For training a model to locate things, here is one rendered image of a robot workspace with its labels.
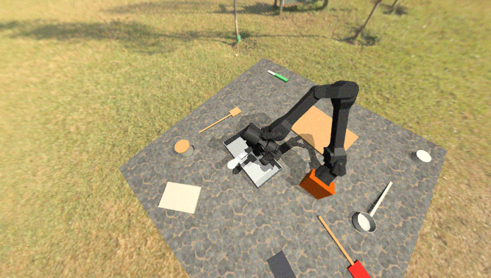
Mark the red spatula with wooden handle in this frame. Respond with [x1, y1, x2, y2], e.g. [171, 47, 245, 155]
[318, 215, 371, 278]

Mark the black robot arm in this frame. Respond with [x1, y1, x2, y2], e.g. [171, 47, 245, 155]
[240, 81, 359, 186]

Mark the white long-handled pan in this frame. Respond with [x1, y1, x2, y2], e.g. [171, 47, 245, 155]
[353, 182, 392, 233]

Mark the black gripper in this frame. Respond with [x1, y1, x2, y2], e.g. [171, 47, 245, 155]
[245, 141, 274, 166]

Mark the dark grey flat bar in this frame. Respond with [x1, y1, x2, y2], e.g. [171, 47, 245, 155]
[268, 251, 296, 278]

